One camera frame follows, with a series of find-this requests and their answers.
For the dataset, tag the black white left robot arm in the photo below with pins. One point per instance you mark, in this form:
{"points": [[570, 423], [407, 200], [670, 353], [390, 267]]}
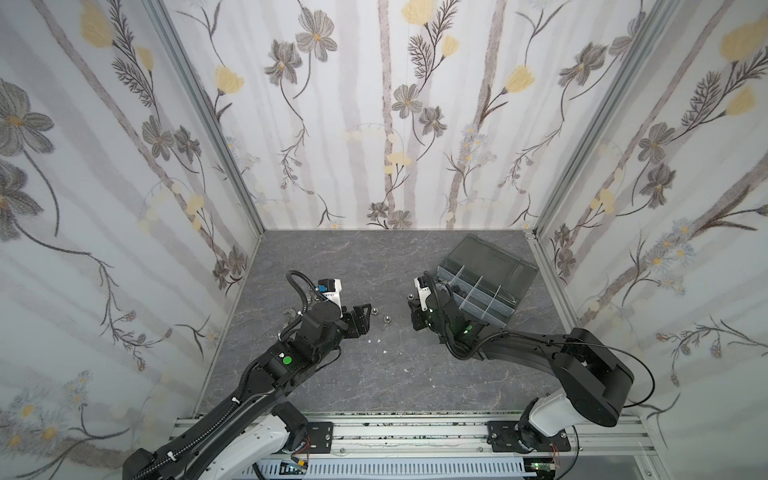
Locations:
{"points": [[255, 420]]}

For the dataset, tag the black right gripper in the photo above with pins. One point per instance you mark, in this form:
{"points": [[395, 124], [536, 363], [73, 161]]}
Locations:
{"points": [[424, 315]]}

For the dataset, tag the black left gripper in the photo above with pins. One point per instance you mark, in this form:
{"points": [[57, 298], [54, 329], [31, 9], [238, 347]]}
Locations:
{"points": [[362, 323]]}

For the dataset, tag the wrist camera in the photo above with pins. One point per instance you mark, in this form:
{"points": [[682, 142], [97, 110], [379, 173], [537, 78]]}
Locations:
{"points": [[329, 292], [423, 295]]}

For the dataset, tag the white slotted cable duct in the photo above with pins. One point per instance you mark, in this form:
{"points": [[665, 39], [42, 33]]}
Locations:
{"points": [[399, 468]]}

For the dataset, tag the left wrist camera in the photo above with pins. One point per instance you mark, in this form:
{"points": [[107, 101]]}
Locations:
{"points": [[329, 292]]}

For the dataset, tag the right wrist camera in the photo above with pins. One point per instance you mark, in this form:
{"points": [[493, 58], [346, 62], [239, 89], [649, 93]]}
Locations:
{"points": [[423, 295]]}

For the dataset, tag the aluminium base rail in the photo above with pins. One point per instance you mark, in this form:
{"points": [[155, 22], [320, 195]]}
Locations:
{"points": [[623, 452]]}

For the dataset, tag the grey compartment organizer box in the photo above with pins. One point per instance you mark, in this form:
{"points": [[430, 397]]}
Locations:
{"points": [[489, 283]]}

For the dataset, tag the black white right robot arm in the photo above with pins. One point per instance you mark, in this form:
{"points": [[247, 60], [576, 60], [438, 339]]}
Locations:
{"points": [[594, 382]]}

